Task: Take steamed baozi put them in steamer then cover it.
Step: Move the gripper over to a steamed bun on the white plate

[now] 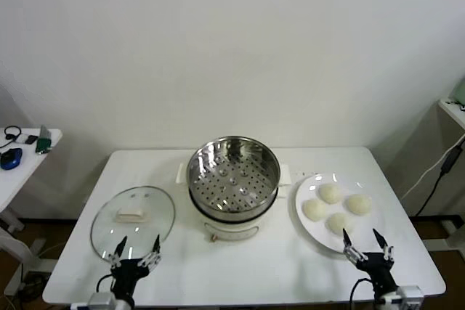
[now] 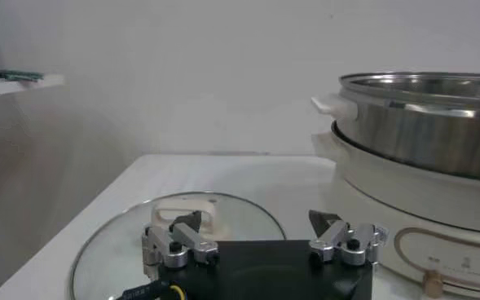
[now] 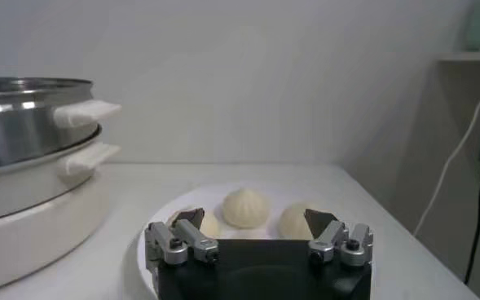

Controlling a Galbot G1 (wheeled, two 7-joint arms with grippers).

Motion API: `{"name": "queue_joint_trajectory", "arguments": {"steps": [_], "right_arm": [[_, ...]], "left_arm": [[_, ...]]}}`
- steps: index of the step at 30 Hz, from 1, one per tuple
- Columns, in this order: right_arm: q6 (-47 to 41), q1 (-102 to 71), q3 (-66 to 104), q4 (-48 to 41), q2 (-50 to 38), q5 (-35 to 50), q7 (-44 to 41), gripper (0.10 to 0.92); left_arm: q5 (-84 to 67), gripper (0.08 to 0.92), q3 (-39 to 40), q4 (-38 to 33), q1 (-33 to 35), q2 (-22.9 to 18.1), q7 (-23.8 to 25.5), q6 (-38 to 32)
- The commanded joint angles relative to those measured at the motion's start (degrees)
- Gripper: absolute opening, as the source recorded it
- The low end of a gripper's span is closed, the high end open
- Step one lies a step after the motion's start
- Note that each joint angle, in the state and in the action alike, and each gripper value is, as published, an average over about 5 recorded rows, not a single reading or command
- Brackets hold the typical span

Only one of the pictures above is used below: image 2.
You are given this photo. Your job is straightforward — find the glass lid with cream handle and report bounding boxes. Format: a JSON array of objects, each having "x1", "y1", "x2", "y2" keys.
[{"x1": 68, "y1": 190, "x2": 288, "y2": 300}]

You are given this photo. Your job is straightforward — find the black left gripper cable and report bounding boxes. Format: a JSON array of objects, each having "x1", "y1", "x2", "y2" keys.
[{"x1": 117, "y1": 280, "x2": 187, "y2": 300}]

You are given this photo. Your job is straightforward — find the cream electric cooker base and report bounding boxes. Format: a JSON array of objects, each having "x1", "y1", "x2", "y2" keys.
[{"x1": 310, "y1": 121, "x2": 480, "y2": 300}]

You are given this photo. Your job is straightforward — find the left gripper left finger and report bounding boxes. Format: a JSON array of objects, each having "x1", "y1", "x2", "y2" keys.
[{"x1": 141, "y1": 210, "x2": 220, "y2": 270}]

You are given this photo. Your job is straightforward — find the green circuit board box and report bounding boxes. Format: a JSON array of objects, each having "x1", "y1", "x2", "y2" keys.
[{"x1": 0, "y1": 68, "x2": 46, "y2": 83}]

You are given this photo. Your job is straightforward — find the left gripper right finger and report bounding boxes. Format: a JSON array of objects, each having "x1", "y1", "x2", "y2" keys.
[{"x1": 307, "y1": 209, "x2": 389, "y2": 267}]

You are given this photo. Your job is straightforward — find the stainless steel steamer basket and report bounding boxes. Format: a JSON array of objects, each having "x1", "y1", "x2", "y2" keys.
[{"x1": 310, "y1": 71, "x2": 480, "y2": 183}]

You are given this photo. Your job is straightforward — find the white side table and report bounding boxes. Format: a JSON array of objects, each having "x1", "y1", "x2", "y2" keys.
[{"x1": 0, "y1": 66, "x2": 66, "y2": 100}]

